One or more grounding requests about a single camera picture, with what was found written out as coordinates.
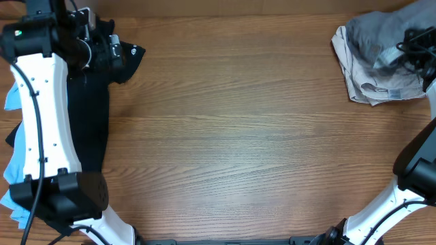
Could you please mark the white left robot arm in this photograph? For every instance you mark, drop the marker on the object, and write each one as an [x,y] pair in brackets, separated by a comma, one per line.
[45,50]

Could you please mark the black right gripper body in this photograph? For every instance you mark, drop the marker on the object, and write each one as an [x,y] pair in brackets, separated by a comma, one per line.
[421,47]

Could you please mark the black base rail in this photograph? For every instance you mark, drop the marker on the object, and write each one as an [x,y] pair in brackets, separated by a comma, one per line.
[294,240]

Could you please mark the folded beige shorts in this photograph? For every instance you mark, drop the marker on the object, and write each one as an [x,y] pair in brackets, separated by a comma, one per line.
[373,88]

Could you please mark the grey shorts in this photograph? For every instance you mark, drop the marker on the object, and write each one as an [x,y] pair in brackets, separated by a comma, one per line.
[372,37]

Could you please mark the black t-shirt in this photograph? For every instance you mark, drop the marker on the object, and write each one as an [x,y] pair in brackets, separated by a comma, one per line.
[89,102]

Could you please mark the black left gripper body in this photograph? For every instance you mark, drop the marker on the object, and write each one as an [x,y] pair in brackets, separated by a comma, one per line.
[101,56]

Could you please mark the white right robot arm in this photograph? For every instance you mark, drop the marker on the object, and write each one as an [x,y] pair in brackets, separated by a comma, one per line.
[413,185]

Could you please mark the light blue t-shirt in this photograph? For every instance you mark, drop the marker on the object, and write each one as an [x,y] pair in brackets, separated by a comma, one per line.
[13,173]

